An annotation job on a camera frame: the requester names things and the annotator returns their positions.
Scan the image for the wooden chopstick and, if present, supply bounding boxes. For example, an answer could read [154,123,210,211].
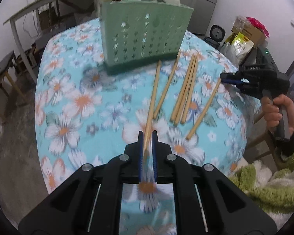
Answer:
[143,60,161,159]
[174,55,196,126]
[153,50,181,119]
[186,78,221,141]
[181,56,198,124]
[170,55,195,125]

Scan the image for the person's right hand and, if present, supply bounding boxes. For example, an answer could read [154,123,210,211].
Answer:
[261,94,294,136]

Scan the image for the cardboard box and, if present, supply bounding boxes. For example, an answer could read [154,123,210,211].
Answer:
[231,25,266,47]

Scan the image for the black rice cooker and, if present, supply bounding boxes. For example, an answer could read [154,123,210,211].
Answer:
[203,24,226,50]

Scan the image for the floral blue tablecloth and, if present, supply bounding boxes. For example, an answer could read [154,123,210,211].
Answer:
[34,16,248,235]

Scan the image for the silver refrigerator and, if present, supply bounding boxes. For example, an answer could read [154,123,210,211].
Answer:
[188,0,217,35]

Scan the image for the green perforated utensil basket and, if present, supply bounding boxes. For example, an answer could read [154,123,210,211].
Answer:
[100,0,194,75]

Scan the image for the green fuzzy right sleeve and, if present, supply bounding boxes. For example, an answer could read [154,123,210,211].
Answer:
[228,133,294,229]

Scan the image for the wooden chair black seat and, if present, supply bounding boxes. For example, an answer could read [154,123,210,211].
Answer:
[0,50,27,120]

